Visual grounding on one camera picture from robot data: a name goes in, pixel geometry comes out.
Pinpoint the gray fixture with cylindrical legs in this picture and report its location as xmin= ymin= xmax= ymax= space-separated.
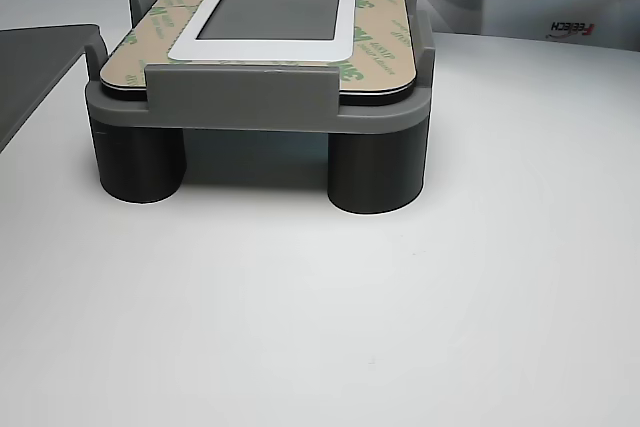
xmin=83 ymin=0 xmax=437 ymax=218

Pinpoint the white cardboard box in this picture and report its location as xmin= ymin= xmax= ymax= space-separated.
xmin=424 ymin=0 xmax=640 ymax=53

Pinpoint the dark gray tray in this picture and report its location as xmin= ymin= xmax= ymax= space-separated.
xmin=0 ymin=22 xmax=104 ymax=153

